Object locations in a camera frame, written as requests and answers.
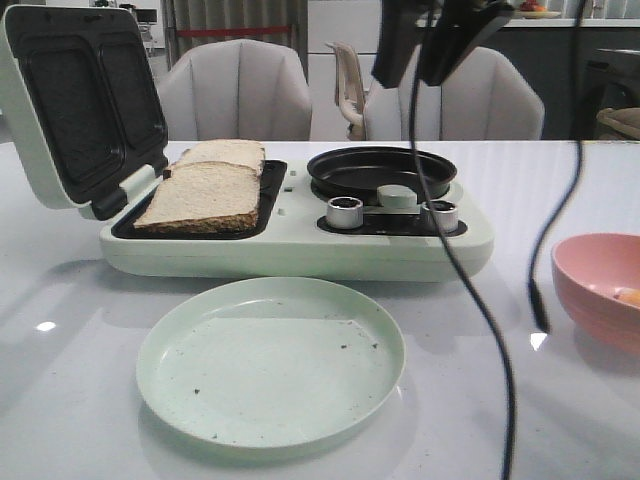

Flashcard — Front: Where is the green breakfast maker base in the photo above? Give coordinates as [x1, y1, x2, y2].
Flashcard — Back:
[98, 158, 496, 283]

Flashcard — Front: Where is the grey upholstered chair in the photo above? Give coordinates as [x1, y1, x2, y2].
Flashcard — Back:
[363, 47, 545, 141]
[157, 39, 312, 141]

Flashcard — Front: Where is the right silver control knob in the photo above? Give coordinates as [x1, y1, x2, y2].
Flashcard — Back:
[420, 200, 459, 234]

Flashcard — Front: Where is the orange shrimp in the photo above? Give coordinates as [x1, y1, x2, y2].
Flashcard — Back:
[614, 288, 640, 307]

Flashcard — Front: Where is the light green round plate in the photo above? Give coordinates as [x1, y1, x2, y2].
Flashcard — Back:
[136, 277, 406, 459]

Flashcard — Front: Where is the beige office chair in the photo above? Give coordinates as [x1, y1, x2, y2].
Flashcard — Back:
[326, 41, 366, 141]

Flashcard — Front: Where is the black round frying pan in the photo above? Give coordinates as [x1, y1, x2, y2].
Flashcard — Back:
[305, 145, 458, 206]

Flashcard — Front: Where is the fruit bowl on counter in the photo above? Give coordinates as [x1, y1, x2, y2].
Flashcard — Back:
[516, 0, 561, 20]

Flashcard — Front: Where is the bread slice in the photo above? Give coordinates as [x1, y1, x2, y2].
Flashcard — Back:
[163, 139, 265, 178]
[134, 162, 260, 233]

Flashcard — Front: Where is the black cable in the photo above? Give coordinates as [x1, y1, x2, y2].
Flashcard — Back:
[527, 0, 587, 333]
[408, 9, 517, 480]

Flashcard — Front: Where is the right grey upholstered chair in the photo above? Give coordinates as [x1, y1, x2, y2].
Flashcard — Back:
[363, 47, 545, 141]

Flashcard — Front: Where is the left silver control knob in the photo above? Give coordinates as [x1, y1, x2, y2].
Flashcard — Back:
[325, 196, 364, 230]

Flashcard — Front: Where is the white cabinet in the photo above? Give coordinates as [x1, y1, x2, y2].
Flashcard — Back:
[307, 1, 381, 141]

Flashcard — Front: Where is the green breakfast maker lid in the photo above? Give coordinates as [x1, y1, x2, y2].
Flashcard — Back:
[1, 4, 168, 220]

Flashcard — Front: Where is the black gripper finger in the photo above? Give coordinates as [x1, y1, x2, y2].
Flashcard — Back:
[419, 1, 515, 86]
[372, 0, 436, 89]

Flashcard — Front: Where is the silver control knob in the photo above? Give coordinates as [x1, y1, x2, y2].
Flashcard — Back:
[325, 196, 364, 230]
[420, 200, 459, 234]

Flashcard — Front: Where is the pink bowl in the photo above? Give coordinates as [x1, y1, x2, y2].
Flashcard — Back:
[552, 233, 639, 355]

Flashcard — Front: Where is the left grey upholstered chair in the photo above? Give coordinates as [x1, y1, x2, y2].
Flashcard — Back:
[157, 39, 312, 141]

